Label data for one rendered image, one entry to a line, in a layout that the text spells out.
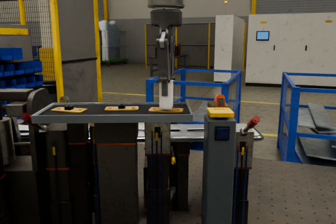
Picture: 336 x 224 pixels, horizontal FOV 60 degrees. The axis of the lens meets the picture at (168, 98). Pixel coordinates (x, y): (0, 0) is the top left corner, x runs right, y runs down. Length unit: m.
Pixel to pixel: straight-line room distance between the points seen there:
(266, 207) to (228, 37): 7.61
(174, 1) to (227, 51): 8.00
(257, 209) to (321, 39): 7.72
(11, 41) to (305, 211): 3.32
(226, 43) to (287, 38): 1.63
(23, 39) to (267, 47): 6.45
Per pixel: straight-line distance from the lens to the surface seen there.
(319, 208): 1.32
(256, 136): 1.07
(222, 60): 8.70
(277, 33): 8.63
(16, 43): 3.82
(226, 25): 8.67
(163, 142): 0.89
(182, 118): 0.67
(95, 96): 4.58
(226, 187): 0.79
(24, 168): 0.97
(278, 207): 1.27
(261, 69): 8.66
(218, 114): 0.72
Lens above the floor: 1.34
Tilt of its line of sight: 11 degrees down
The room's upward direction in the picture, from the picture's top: straight up
